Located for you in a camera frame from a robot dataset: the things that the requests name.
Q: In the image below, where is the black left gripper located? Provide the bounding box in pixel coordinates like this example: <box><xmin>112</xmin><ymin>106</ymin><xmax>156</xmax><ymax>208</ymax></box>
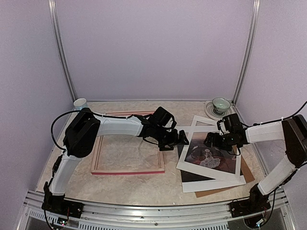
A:
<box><xmin>153</xmin><ymin>126</ymin><xmax>190</xmax><ymax>151</ymax></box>

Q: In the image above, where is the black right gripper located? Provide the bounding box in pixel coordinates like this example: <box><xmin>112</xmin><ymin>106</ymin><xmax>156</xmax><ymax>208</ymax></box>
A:
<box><xmin>204</xmin><ymin>132</ymin><xmax>235</xmax><ymax>151</ymax></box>

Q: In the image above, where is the white mat board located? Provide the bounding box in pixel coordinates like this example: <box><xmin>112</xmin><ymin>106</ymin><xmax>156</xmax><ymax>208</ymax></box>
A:
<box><xmin>177</xmin><ymin>115</ymin><xmax>241</xmax><ymax>183</ymax></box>

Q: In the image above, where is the pink wooden picture frame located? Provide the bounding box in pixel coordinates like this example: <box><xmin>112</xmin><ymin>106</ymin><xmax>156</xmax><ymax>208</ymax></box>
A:
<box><xmin>91</xmin><ymin>111</ymin><xmax>165</xmax><ymax>175</ymax></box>

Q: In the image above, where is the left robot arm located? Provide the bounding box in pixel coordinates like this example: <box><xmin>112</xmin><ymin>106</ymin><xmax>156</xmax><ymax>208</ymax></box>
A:
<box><xmin>43</xmin><ymin>107</ymin><xmax>189</xmax><ymax>213</ymax></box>

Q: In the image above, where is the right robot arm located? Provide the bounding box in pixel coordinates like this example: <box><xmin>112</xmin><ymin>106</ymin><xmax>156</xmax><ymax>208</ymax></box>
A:
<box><xmin>204</xmin><ymin>113</ymin><xmax>307</xmax><ymax>213</ymax></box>

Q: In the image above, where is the green teacup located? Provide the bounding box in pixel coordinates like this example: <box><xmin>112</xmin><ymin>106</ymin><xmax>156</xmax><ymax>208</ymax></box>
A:
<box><xmin>212</xmin><ymin>98</ymin><xmax>231</xmax><ymax>114</ymax></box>

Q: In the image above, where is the brown backing board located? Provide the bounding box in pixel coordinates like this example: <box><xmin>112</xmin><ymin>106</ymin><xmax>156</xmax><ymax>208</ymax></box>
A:
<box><xmin>195</xmin><ymin>157</ymin><xmax>255</xmax><ymax>198</ymax></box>

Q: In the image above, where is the white paper cup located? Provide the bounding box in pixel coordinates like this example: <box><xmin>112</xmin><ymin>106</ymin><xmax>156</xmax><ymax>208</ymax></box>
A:
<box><xmin>73</xmin><ymin>98</ymin><xmax>88</xmax><ymax>110</ymax></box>

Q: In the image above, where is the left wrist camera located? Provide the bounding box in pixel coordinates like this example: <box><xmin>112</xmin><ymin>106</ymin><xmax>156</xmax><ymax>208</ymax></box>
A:
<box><xmin>148</xmin><ymin>106</ymin><xmax>177</xmax><ymax>130</ymax></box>

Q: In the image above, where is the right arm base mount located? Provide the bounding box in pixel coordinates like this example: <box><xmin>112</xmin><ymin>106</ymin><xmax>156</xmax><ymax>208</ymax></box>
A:
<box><xmin>229</xmin><ymin>199</ymin><xmax>271</xmax><ymax>218</ymax></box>

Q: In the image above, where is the aluminium front rail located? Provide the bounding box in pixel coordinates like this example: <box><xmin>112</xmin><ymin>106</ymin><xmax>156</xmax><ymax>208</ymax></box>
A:
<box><xmin>14</xmin><ymin>189</ymin><xmax>296</xmax><ymax>230</ymax></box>

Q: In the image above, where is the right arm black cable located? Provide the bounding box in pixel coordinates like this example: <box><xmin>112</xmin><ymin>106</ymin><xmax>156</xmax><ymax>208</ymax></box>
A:
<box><xmin>239</xmin><ymin>100</ymin><xmax>307</xmax><ymax>127</ymax></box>

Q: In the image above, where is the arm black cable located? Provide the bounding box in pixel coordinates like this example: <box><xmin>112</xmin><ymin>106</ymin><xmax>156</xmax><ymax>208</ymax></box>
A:
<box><xmin>239</xmin><ymin>100</ymin><xmax>307</xmax><ymax>127</ymax></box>
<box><xmin>50</xmin><ymin>110</ymin><xmax>135</xmax><ymax>151</ymax></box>

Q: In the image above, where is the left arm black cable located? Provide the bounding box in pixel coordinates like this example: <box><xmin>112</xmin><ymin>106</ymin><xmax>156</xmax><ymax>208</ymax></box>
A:
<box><xmin>50</xmin><ymin>110</ymin><xmax>135</xmax><ymax>151</ymax></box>

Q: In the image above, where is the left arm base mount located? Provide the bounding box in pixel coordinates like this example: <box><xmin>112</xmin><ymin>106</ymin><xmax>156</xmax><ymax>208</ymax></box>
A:
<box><xmin>42</xmin><ymin>200</ymin><xmax>84</xmax><ymax>219</ymax></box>

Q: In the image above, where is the right aluminium post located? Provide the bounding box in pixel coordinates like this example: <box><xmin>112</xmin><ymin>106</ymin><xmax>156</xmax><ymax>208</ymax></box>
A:
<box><xmin>232</xmin><ymin>0</ymin><xmax>260</xmax><ymax>106</ymax></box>

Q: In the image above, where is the aluminium post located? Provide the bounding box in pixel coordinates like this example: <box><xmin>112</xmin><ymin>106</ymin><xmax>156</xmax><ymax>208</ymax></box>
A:
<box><xmin>232</xmin><ymin>0</ymin><xmax>260</xmax><ymax>106</ymax></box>
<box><xmin>48</xmin><ymin>0</ymin><xmax>77</xmax><ymax>102</ymax></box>

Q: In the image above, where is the left aluminium post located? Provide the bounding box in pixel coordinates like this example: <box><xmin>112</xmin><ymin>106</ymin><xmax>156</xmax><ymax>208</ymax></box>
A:
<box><xmin>48</xmin><ymin>0</ymin><xmax>77</xmax><ymax>102</ymax></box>

